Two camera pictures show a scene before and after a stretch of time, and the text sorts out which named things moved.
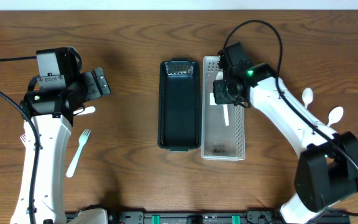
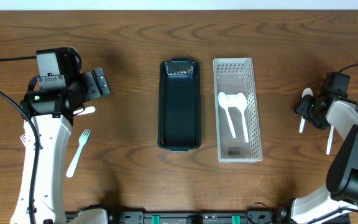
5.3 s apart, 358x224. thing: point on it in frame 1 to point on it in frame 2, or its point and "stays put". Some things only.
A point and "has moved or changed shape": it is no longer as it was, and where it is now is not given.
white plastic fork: x=23 y=139 stays put
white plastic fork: x=87 y=110 stays put
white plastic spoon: x=307 y=96 stays put
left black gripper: x=89 y=86 stays put
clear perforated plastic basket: x=219 y=142 has moved or changed shape
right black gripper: x=219 y=97 to x=301 y=109
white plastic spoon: x=220 y=76 has moved or changed shape
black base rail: x=256 y=216 stays put
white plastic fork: x=82 y=139 stays put
